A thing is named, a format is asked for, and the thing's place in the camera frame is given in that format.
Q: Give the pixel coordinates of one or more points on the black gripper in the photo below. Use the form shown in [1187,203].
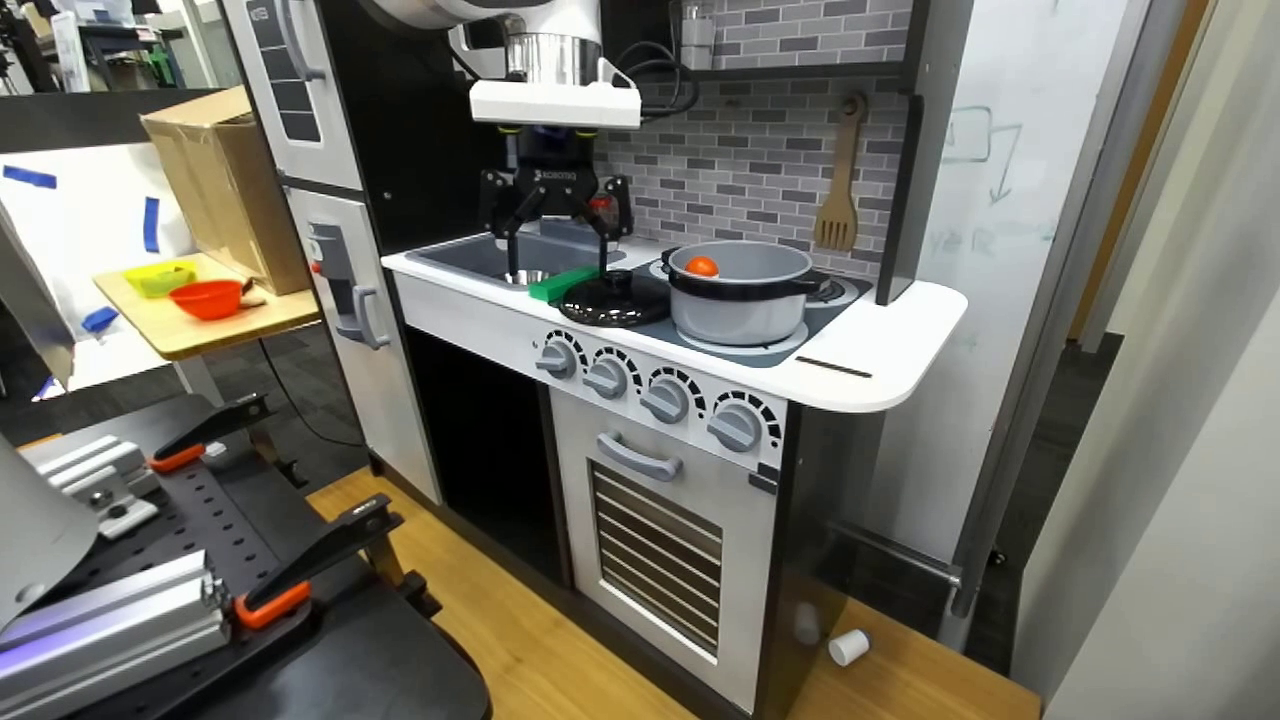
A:
[554,159]

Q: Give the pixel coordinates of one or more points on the green block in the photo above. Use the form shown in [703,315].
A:
[567,281]

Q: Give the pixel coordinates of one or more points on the orange toy food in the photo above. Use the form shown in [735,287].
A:
[703,267]

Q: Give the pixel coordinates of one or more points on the grey toy pot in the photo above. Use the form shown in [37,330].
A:
[740,309]

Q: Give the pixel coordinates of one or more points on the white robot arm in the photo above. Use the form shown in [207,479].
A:
[535,25]

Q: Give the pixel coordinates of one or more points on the grey sink basin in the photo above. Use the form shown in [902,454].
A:
[454,252]

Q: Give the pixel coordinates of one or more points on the grey stove knob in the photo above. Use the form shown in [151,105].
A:
[735,427]
[665,398]
[611,378]
[557,358]

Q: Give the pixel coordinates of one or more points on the wooden spatula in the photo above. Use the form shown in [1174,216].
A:
[840,203]

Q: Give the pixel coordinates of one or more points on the brown cardboard box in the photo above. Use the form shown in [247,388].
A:
[224,175]

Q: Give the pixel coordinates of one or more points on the white toy kitchen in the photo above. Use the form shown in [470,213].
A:
[880,352]

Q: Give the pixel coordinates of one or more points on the orange bowl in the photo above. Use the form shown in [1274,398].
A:
[207,299]

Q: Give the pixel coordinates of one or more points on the light wooden board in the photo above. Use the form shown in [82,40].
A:
[202,334]

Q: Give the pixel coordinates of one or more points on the yellow green bowl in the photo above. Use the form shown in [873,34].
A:
[160,276]

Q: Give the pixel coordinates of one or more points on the blue tape strip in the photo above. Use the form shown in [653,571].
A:
[28,175]
[151,220]
[99,319]

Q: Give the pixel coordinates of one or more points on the black clamp orange grip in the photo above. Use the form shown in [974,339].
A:
[202,440]
[314,560]

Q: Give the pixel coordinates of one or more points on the translucent cup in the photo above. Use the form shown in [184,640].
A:
[805,621]

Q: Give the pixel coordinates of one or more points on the black perforated work table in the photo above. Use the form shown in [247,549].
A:
[267,601]

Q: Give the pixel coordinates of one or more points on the white cup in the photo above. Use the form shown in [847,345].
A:
[849,650]

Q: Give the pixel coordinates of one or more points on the small aluminium extrusion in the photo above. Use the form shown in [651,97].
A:
[84,464]

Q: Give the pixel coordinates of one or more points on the large aluminium extrusion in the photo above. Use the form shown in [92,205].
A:
[105,627]

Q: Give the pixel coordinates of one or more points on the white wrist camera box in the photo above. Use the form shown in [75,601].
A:
[554,105]

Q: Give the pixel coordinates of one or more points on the wall whiteboard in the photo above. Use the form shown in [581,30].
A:
[1014,203]

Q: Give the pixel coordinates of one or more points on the grey metal bracket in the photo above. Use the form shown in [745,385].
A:
[40,533]

